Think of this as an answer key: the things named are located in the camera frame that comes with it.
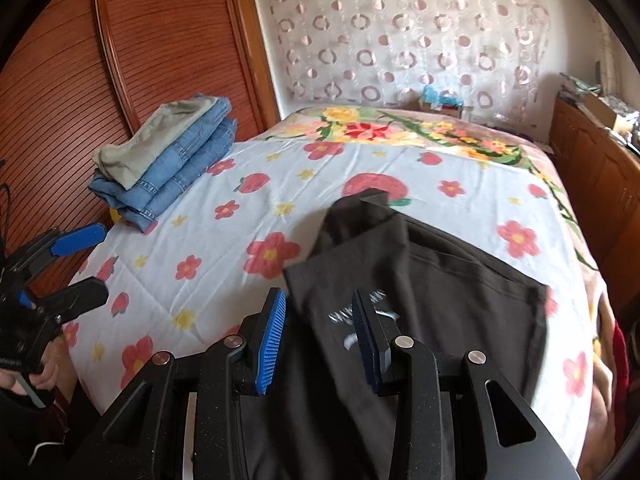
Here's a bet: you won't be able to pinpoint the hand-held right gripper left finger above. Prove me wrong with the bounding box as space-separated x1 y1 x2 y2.
70 287 288 480

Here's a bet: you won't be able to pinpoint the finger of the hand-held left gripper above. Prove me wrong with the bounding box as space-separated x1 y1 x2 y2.
6 223 108 287
30 277 110 324

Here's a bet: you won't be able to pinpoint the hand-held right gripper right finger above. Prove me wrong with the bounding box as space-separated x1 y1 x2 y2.
351 289 581 480

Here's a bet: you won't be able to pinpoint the black pants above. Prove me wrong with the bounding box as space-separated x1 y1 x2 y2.
240 187 551 480

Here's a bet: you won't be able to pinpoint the person's left forearm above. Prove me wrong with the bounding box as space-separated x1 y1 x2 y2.
0 389 71 480

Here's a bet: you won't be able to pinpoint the folded grey-green pants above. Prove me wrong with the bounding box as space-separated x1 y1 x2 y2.
92 95 221 191

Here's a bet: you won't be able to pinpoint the person's left hand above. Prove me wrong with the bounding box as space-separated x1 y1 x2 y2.
0 346 60 397

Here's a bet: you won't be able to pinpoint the folded blue jeans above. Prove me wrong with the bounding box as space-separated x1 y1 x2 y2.
89 117 239 234
131 96 235 192

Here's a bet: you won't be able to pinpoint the white floral bed sheet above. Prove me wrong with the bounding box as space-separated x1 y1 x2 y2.
65 139 603 480

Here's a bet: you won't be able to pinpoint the wooden headboard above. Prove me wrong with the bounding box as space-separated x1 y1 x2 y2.
0 0 281 303

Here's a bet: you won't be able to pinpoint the pink floral blanket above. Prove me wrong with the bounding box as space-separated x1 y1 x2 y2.
250 105 632 466

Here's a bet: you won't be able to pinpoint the blue fluffy item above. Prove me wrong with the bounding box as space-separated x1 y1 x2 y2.
420 85 464 110

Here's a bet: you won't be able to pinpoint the red cloth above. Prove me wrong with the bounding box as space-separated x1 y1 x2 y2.
612 319 637 411

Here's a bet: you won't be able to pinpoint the wooden cabinet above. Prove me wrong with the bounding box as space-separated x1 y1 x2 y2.
547 95 640 311

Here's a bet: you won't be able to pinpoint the circle-patterned curtain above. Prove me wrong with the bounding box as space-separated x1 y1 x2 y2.
249 0 551 112

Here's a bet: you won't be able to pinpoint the pile of papers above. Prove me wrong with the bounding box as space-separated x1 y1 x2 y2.
557 72 601 106

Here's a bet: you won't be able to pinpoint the cardboard box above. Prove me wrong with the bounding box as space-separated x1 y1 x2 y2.
582 89 635 131

